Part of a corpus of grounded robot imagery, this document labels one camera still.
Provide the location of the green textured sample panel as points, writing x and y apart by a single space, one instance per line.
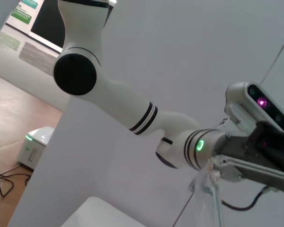
8 41

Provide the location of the green wall poster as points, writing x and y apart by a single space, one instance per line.
21 16

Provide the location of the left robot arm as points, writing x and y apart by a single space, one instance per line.
123 99

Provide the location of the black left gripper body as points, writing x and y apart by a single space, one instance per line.
262 165

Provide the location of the black wall panel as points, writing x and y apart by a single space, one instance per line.
47 26

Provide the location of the white box device green light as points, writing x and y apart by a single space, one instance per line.
35 146

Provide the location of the teal wall poster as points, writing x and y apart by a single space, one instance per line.
34 2

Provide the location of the clear white glasses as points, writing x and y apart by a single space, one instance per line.
214 170

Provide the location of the grey textured sample panel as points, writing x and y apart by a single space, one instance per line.
35 56

